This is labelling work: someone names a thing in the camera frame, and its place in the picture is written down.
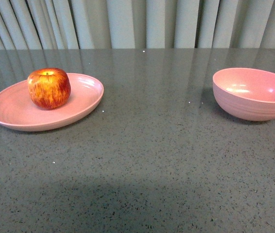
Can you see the red yellow apple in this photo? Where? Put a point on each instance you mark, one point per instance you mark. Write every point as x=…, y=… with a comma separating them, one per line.
x=49, y=88

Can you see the white pleated curtain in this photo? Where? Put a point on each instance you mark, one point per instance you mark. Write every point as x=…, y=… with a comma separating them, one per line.
x=136, y=24

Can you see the pink bowl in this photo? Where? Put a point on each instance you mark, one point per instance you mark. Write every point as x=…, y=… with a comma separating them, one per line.
x=246, y=93

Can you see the pink plate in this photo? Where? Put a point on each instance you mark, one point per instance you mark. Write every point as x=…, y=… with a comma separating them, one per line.
x=18, y=112

